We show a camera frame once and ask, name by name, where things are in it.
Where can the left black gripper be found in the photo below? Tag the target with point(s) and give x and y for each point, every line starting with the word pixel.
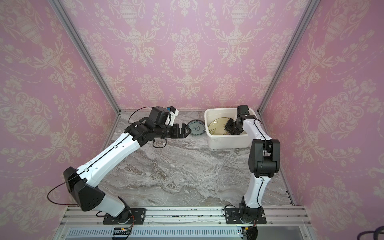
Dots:
pixel 183 130

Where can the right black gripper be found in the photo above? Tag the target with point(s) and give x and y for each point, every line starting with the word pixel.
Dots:
pixel 234 126

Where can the cream plate with grass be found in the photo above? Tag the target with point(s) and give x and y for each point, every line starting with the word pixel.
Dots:
pixel 218 127

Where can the white plastic bin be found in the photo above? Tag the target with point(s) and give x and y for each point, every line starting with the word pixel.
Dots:
pixel 228 141

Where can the small blue patterned plate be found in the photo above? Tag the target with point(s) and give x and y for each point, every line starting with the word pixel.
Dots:
pixel 197 127

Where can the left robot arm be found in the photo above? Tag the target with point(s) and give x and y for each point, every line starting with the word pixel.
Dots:
pixel 82 182

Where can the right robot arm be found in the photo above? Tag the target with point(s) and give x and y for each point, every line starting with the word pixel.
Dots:
pixel 264 163

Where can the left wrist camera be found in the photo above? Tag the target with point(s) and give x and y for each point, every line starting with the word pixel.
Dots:
pixel 173 113

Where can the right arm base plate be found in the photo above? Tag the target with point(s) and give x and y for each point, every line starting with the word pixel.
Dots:
pixel 248 216

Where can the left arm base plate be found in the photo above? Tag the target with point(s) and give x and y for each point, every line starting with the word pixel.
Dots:
pixel 135 216

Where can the aluminium mounting rail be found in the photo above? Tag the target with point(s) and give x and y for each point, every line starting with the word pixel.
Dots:
pixel 190 216

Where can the right aluminium corner post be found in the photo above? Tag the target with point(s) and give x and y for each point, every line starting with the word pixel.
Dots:
pixel 296 37

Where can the aluminium corner post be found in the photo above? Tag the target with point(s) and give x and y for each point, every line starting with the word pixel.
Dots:
pixel 75 36
pixel 296 37

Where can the left aluminium corner post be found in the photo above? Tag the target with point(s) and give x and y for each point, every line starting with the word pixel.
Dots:
pixel 75 36

